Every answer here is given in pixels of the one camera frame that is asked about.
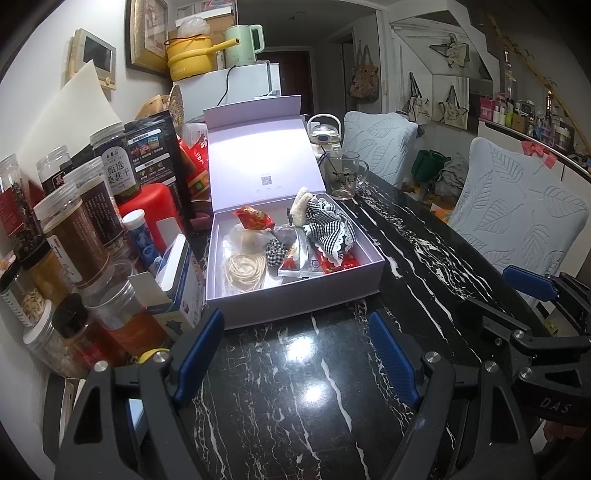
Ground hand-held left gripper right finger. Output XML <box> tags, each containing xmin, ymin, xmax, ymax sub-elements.
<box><xmin>368</xmin><ymin>310</ymin><xmax>539</xmax><ymax>480</ymax></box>

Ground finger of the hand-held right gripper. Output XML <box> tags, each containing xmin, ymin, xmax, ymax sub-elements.
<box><xmin>503</xmin><ymin>265</ymin><xmax>591</xmax><ymax>334</ymax></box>
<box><xmin>480</xmin><ymin>311</ymin><xmax>534</xmax><ymax>354</ymax></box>

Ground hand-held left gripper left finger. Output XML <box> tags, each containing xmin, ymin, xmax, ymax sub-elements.
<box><xmin>54</xmin><ymin>307</ymin><xmax>225</xmax><ymax>480</ymax></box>

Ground cream cord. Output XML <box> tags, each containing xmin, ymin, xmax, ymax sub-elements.
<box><xmin>224</xmin><ymin>254</ymin><xmax>269</xmax><ymax>295</ymax></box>

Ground clear zip bag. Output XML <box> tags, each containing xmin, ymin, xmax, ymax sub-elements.
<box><xmin>226</xmin><ymin>225</ymin><xmax>274</xmax><ymax>258</ymax></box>

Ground checkered scrunchie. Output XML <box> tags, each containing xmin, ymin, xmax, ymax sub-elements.
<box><xmin>264</xmin><ymin>241</ymin><xmax>291</xmax><ymax>269</ymax></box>

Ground silver foil packet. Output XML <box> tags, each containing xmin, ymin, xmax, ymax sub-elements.
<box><xmin>276</xmin><ymin>228</ymin><xmax>325</xmax><ymax>279</ymax></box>

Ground red gold-patterned packet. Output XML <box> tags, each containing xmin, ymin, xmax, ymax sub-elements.
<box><xmin>235</xmin><ymin>206</ymin><xmax>275</xmax><ymax>230</ymax></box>

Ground plush doll with checkered dress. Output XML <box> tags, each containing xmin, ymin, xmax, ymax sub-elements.
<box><xmin>288</xmin><ymin>187</ymin><xmax>356</xmax><ymax>258</ymax></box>

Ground lavender gift box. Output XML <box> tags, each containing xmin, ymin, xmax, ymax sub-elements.
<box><xmin>203</xmin><ymin>95</ymin><xmax>387</xmax><ymax>329</ymax></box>

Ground person's right hand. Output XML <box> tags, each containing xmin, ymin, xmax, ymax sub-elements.
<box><xmin>542</xmin><ymin>420</ymin><xmax>587</xmax><ymax>447</ymax></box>

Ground large chair with leaf-pattern cover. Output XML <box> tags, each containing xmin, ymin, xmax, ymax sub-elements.
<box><xmin>448</xmin><ymin>137</ymin><xmax>589</xmax><ymax>305</ymax></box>

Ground pile of boxes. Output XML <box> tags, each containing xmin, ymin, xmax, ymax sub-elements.
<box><xmin>416</xmin><ymin>180</ymin><xmax>459</xmax><ymax>219</ymax></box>

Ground blue tablet tube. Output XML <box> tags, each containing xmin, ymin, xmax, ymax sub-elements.
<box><xmin>122</xmin><ymin>209</ymin><xmax>163</xmax><ymax>274</ymax></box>

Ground pink cloth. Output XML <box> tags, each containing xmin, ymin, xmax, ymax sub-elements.
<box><xmin>522</xmin><ymin>141</ymin><xmax>560</xmax><ymax>170</ymax></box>

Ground red plastic container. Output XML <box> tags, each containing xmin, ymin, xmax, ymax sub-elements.
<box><xmin>117</xmin><ymin>183</ymin><xmax>185</xmax><ymax>259</ymax></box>

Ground green bag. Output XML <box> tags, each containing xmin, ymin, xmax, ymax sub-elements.
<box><xmin>411</xmin><ymin>150</ymin><xmax>452</xmax><ymax>184</ymax></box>

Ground row of bottles and jars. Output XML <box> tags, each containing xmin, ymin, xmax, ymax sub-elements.
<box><xmin>478</xmin><ymin>48</ymin><xmax>591</xmax><ymax>154</ymax></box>

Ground cluster of clear plastic jars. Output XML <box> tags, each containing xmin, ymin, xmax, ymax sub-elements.
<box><xmin>0</xmin><ymin>122</ymin><xmax>172</xmax><ymax>380</ymax></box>

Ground white tote bag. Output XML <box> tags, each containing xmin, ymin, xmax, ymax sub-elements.
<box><xmin>406</xmin><ymin>71</ymin><xmax>435</xmax><ymax>124</ymax></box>
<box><xmin>438</xmin><ymin>85</ymin><xmax>470</xmax><ymax>128</ymax></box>

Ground red snack packets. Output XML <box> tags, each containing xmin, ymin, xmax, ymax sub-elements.
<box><xmin>178</xmin><ymin>124</ymin><xmax>214</xmax><ymax>205</ymax></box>

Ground glass mug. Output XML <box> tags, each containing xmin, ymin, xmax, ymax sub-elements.
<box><xmin>325</xmin><ymin>150</ymin><xmax>370</xmax><ymax>200</ymax></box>

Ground small chair with leaf-pattern cover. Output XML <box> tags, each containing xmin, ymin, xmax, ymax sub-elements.
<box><xmin>342</xmin><ymin>111</ymin><xmax>419</xmax><ymax>190</ymax></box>

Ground bamboo pole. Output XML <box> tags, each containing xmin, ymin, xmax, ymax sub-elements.
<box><xmin>489</xmin><ymin>16</ymin><xmax>583</xmax><ymax>136</ymax></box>

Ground white water jug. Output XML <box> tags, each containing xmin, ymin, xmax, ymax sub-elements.
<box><xmin>307</xmin><ymin>113</ymin><xmax>343</xmax><ymax>160</ymax></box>

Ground woven round tray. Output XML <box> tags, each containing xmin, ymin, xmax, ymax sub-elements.
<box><xmin>168</xmin><ymin>85</ymin><xmax>186</xmax><ymax>131</ymax></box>

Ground white fridge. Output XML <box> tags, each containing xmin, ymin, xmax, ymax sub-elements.
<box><xmin>173</xmin><ymin>62</ymin><xmax>281</xmax><ymax>130</ymax></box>

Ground brown tote bag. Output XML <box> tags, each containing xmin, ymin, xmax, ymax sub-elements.
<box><xmin>348</xmin><ymin>44</ymin><xmax>381</xmax><ymax>103</ymax></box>

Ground white board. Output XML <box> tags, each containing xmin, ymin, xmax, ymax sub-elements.
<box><xmin>14</xmin><ymin>60</ymin><xmax>124</xmax><ymax>168</ymax></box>

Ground brown door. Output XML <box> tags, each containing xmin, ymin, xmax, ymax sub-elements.
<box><xmin>277</xmin><ymin>50</ymin><xmax>315</xmax><ymax>117</ymax></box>

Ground yellow pot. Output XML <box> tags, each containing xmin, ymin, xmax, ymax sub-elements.
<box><xmin>166</xmin><ymin>38</ymin><xmax>241</xmax><ymax>81</ymax></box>

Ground pale green kettle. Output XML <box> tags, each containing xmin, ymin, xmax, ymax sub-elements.
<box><xmin>224</xmin><ymin>24</ymin><xmax>266</xmax><ymax>70</ymax></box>

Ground framed picture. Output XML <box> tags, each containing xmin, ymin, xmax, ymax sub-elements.
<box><xmin>126</xmin><ymin>0</ymin><xmax>170</xmax><ymax>78</ymax></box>

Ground star-shaped wall hanger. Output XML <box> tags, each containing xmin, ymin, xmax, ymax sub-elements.
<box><xmin>429</xmin><ymin>33</ymin><xmax>472</xmax><ymax>68</ymax></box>

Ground black kettle cable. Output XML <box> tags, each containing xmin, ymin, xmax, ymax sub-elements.
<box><xmin>217</xmin><ymin>67</ymin><xmax>237</xmax><ymax>108</ymax></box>

